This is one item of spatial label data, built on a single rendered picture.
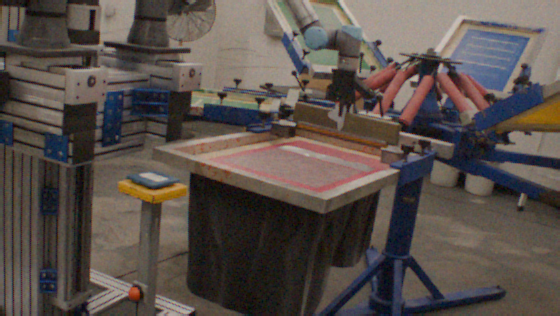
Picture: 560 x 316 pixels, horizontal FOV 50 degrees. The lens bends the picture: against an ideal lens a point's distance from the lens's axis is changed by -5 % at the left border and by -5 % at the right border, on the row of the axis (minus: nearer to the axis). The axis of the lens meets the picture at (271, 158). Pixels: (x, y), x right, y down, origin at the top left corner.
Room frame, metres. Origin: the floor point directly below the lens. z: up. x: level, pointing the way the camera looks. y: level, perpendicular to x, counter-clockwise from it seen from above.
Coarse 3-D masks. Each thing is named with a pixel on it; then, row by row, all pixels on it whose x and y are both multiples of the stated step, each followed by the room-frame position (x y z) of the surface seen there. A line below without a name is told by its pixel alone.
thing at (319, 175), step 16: (320, 160) 2.02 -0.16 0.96; (352, 160) 2.08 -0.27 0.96; (368, 160) 2.11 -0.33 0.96; (272, 176) 1.74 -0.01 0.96; (288, 176) 1.76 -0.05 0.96; (304, 176) 1.78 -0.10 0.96; (320, 176) 1.81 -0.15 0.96; (336, 176) 1.83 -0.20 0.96; (352, 176) 1.86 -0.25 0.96; (320, 192) 1.64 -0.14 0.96
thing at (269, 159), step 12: (288, 144) 2.21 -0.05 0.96; (300, 144) 2.23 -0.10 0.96; (312, 144) 2.26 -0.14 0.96; (228, 156) 1.91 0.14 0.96; (240, 156) 1.93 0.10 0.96; (252, 156) 1.95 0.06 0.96; (264, 156) 1.97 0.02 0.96; (276, 156) 2.00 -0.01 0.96; (288, 156) 2.02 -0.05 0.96; (300, 156) 2.04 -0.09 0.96; (240, 168) 1.79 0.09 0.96; (252, 168) 1.80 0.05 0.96; (264, 168) 1.82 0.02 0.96; (276, 168) 1.84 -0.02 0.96
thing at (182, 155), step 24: (192, 144) 1.87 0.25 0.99; (216, 144) 1.97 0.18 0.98; (240, 144) 2.08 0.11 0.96; (336, 144) 2.29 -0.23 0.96; (192, 168) 1.69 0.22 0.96; (216, 168) 1.64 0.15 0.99; (264, 192) 1.55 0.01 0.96; (288, 192) 1.52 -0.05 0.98; (312, 192) 1.51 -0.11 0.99; (336, 192) 1.53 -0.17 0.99; (360, 192) 1.63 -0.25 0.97
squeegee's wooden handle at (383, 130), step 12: (300, 108) 2.24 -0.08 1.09; (312, 108) 2.21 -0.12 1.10; (324, 108) 2.19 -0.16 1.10; (300, 120) 2.24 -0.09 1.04; (312, 120) 2.21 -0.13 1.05; (324, 120) 2.19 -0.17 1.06; (348, 120) 2.14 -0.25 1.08; (360, 120) 2.11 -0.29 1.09; (372, 120) 2.09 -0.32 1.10; (384, 120) 2.09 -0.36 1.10; (360, 132) 2.11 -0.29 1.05; (372, 132) 2.08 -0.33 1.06; (384, 132) 2.06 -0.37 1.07; (396, 132) 2.04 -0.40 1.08; (396, 144) 2.05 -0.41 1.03
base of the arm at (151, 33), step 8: (136, 16) 2.13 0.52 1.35; (144, 16) 2.11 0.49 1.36; (136, 24) 2.12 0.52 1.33; (144, 24) 2.11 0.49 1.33; (152, 24) 2.12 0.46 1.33; (160, 24) 2.13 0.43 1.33; (136, 32) 2.11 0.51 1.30; (144, 32) 2.10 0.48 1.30; (152, 32) 2.12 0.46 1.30; (160, 32) 2.13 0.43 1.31; (128, 40) 2.12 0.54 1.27; (136, 40) 2.10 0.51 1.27; (144, 40) 2.09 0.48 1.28; (152, 40) 2.10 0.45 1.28; (160, 40) 2.12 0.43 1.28; (168, 40) 2.16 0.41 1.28
